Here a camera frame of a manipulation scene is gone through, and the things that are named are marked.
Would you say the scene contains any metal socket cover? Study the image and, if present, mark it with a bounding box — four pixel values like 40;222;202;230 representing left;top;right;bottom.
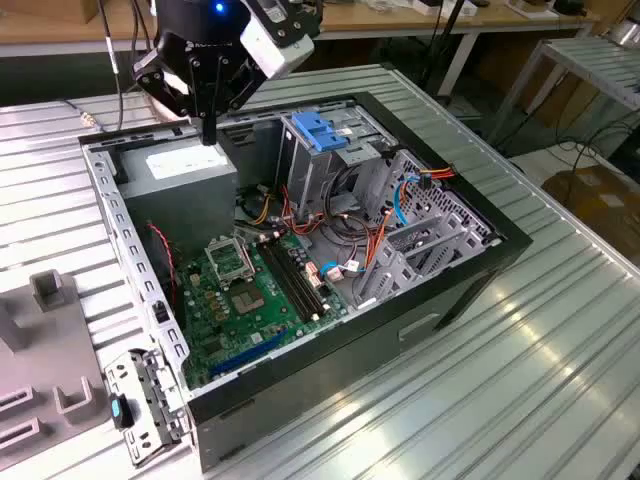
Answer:
203;235;255;289

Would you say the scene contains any blue data wire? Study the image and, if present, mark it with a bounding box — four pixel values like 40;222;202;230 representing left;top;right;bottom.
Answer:
318;171;420;285

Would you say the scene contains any orange red wire bundle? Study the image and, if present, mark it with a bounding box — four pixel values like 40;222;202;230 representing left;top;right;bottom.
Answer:
279;184;331;237

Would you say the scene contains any black cable with metal plug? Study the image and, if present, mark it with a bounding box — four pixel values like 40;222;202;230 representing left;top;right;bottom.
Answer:
79;0;127;134

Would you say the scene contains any brown cardboard box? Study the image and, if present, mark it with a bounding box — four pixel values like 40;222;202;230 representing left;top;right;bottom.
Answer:
47;0;109;24

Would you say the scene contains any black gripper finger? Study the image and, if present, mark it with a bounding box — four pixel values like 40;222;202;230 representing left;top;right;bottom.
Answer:
209;53;267;147
131;46;212;147

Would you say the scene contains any black wire loop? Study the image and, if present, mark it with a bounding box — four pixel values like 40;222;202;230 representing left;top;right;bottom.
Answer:
322;164;381;246

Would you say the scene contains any CPU socket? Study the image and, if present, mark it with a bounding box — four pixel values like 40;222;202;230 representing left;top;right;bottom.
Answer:
227;282;271;319

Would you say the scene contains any small white box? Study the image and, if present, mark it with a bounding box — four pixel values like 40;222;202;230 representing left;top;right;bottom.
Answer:
412;0;477;17

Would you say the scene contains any metal slat side table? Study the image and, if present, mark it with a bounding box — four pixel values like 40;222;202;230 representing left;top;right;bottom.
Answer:
487;37;640;146

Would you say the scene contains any cardboard box with label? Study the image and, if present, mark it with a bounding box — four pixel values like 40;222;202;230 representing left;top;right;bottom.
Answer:
542;164;640;281

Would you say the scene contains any red yellow power wire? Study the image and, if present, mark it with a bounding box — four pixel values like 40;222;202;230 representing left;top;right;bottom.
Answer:
417;167;457;192

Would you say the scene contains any black RAM slot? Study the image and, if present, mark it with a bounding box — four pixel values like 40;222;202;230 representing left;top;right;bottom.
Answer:
278;239;330;314
271;241;324;317
257;243;312;322
264;242;318;320

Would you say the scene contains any black open PC case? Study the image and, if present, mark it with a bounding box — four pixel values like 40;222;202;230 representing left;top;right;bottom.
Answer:
77;89;534;474

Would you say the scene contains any grey metal disk bay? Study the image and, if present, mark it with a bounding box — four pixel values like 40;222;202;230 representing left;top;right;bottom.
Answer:
349;212;501;312

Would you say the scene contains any grey metal drive cage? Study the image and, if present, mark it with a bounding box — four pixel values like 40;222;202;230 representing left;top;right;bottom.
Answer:
275;102;402;224

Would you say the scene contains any blue plastic drive latch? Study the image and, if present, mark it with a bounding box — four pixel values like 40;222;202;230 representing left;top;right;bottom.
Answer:
290;110;349;153

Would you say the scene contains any grey metal bracket flap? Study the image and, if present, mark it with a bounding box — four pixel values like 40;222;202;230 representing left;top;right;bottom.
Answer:
103;347;195;469

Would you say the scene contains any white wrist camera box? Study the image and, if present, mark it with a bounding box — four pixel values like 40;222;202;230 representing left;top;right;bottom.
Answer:
238;0;316;81

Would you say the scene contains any black latch with blue tab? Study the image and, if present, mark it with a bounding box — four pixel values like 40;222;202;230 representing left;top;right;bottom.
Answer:
107;391;136;431

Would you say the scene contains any grey power supply unit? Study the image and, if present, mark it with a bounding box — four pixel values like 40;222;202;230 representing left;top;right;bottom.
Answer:
115;135;239;256

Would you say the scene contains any yellow wire bundle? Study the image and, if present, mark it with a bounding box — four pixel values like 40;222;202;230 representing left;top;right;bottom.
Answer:
247;193;275;227

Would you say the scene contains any grey part rack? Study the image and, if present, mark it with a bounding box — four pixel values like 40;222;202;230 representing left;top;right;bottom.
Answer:
0;269;110;454

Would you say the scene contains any red black twisted wire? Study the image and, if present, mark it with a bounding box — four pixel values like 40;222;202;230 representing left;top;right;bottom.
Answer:
147;223;178;302

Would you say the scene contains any wooden desk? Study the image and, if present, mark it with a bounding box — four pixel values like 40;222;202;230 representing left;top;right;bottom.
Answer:
0;0;601;99

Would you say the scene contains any blue expansion slot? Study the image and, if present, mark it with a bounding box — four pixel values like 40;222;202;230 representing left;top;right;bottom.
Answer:
208;327;290;379

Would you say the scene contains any green motherboard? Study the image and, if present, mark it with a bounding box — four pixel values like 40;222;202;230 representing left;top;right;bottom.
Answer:
174;232;351;391

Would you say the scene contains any orange flat wire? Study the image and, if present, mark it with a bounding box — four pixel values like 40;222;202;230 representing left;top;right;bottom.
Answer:
363;209;397;274

